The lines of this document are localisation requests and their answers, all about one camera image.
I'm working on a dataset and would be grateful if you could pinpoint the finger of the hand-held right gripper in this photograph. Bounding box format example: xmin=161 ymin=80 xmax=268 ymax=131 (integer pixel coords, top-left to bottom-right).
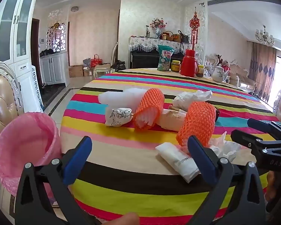
xmin=247 ymin=118 xmax=281 ymax=135
xmin=231 ymin=129 xmax=281 ymax=154

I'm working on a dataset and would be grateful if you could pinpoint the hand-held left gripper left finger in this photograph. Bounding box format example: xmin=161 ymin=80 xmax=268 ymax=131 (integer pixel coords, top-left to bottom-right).
xmin=15 ymin=136 xmax=101 ymax=225

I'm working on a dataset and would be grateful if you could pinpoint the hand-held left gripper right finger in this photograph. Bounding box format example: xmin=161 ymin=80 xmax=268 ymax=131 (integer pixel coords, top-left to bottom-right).
xmin=187 ymin=135 xmax=266 ymax=225

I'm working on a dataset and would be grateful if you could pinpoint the white tissue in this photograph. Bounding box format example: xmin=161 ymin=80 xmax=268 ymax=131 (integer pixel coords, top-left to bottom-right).
xmin=208 ymin=131 xmax=242 ymax=163

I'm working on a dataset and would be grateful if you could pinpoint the white tissue packet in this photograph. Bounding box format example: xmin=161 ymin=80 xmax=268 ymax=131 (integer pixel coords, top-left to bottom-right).
xmin=155 ymin=142 xmax=201 ymax=183

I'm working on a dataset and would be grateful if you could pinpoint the orange foam net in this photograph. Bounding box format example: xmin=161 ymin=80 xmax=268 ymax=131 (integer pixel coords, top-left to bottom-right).
xmin=132 ymin=88 xmax=165 ymax=131
xmin=176 ymin=102 xmax=216 ymax=148

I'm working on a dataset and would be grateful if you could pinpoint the beige paper packet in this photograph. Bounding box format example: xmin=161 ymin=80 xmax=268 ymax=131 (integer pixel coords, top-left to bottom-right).
xmin=156 ymin=109 xmax=188 ymax=132

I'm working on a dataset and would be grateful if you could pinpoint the pink-lined trash bin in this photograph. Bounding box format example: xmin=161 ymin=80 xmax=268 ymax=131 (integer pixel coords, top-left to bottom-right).
xmin=0 ymin=112 xmax=62 ymax=202

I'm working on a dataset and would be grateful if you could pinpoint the white paper bag black ornament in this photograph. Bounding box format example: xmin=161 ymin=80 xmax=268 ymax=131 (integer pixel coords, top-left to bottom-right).
xmin=105 ymin=106 xmax=134 ymax=127

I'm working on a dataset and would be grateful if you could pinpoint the brown stick wrapper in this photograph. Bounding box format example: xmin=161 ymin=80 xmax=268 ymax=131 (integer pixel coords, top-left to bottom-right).
xmin=168 ymin=105 xmax=188 ymax=114

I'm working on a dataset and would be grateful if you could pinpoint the white plastic bag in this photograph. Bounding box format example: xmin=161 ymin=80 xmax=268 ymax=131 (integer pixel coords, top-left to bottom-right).
xmin=173 ymin=90 xmax=213 ymax=111

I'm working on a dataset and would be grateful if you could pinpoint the white foam sheet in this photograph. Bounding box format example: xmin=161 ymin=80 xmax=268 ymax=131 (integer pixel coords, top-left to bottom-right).
xmin=98 ymin=87 xmax=148 ymax=106

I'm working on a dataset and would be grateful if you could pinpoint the person's right hand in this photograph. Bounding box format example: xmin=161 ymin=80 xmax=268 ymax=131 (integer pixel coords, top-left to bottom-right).
xmin=265 ymin=169 xmax=281 ymax=203

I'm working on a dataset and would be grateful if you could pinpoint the person's left hand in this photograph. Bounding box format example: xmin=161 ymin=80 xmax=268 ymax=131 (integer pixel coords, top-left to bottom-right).
xmin=106 ymin=213 xmax=140 ymax=225

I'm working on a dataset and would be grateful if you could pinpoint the striped tablecloth table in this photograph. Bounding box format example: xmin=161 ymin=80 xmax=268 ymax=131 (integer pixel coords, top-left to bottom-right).
xmin=60 ymin=68 xmax=281 ymax=225

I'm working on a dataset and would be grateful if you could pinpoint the brown patterned curtain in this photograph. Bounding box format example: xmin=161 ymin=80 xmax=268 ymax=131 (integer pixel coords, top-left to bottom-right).
xmin=247 ymin=41 xmax=277 ymax=104

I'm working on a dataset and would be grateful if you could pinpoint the ornate white sofa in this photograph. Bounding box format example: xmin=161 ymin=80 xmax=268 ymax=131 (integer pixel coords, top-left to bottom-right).
xmin=205 ymin=54 xmax=257 ymax=92

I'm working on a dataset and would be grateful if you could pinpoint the white teapot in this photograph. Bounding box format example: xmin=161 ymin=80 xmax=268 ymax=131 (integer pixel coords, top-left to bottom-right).
xmin=209 ymin=65 xmax=230 ymax=83

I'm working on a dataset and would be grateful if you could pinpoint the dark doormat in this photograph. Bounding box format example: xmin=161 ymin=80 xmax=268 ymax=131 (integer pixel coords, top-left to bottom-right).
xmin=41 ymin=83 xmax=66 ymax=107

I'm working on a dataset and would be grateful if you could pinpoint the white banner blue print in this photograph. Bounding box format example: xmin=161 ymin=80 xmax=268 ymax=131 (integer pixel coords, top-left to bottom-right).
xmin=30 ymin=65 xmax=44 ymax=110

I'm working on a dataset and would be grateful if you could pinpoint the large cardboard box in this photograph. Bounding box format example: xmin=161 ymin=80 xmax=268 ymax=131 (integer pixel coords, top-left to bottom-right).
xmin=69 ymin=64 xmax=84 ymax=78

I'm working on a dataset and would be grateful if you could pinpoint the chandelier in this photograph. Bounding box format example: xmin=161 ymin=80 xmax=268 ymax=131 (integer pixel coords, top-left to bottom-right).
xmin=255 ymin=25 xmax=275 ymax=47

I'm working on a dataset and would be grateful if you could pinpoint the cream cushioned white chair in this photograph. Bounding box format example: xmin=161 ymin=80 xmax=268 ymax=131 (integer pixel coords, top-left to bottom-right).
xmin=94 ymin=42 xmax=119 ymax=78

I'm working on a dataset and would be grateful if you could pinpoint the low white cabinet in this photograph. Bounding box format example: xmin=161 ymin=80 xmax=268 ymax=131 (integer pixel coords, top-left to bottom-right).
xmin=40 ymin=52 xmax=69 ymax=86

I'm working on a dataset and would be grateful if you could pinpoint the red thermos jug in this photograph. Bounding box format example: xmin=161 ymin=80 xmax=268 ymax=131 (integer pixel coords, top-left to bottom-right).
xmin=180 ymin=49 xmax=199 ymax=78

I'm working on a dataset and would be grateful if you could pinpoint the yellow label jar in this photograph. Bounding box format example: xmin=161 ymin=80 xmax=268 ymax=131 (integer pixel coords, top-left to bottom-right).
xmin=170 ymin=60 xmax=181 ymax=73

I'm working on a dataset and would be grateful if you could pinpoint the red handbag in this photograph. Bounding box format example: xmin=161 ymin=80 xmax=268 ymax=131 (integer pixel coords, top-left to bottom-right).
xmin=91 ymin=54 xmax=102 ymax=67

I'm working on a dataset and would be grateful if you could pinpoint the dark bag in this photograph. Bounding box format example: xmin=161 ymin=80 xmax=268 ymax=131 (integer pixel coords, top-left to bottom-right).
xmin=111 ymin=60 xmax=126 ymax=72

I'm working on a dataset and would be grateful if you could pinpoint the tall white glass-door cabinet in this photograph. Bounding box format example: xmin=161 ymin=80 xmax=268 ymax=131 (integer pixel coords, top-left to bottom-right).
xmin=0 ymin=0 xmax=44 ymax=113

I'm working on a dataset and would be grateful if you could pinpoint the green snack bag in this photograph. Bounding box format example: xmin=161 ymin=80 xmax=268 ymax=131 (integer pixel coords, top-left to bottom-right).
xmin=157 ymin=44 xmax=174 ymax=72

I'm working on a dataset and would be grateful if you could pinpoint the black piano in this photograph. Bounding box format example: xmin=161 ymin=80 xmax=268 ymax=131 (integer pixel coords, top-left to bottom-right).
xmin=130 ymin=49 xmax=190 ymax=69

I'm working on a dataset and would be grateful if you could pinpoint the black handbag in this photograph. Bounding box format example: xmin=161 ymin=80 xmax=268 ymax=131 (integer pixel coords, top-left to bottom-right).
xmin=177 ymin=30 xmax=190 ymax=43

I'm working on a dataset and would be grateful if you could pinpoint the red knot ornament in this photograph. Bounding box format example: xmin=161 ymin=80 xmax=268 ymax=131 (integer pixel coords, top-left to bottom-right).
xmin=189 ymin=7 xmax=200 ymax=51

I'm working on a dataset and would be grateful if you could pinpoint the lace piano cover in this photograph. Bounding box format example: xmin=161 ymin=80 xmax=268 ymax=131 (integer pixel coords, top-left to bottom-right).
xmin=128 ymin=36 xmax=192 ymax=53

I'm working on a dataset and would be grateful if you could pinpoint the flower bouquet in vase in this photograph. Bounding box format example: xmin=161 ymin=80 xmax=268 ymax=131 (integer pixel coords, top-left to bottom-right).
xmin=150 ymin=17 xmax=167 ymax=39

